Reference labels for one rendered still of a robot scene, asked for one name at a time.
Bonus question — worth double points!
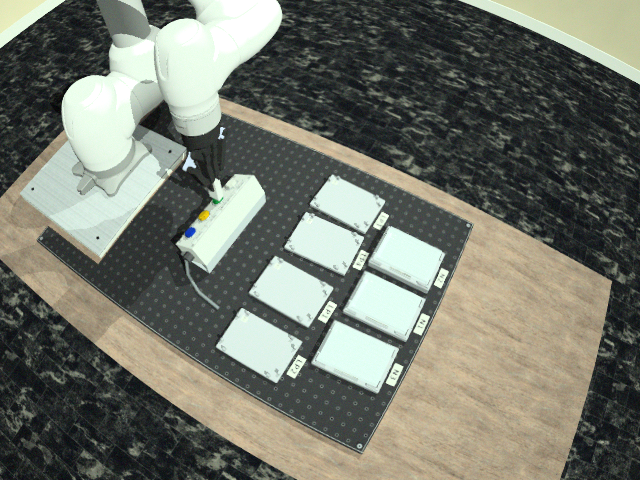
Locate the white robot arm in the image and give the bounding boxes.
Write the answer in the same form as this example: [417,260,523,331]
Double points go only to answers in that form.
[61,0,282,197]

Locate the white label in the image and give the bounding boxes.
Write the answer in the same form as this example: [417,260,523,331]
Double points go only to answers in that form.
[318,301,337,323]
[373,212,389,230]
[287,355,306,378]
[386,363,403,386]
[353,250,369,270]
[434,268,448,288]
[414,314,429,335]

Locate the white button panel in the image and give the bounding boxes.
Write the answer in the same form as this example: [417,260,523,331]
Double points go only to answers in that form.
[176,174,266,310]

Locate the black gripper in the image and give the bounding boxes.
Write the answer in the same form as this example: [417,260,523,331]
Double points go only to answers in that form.
[180,124,229,201]

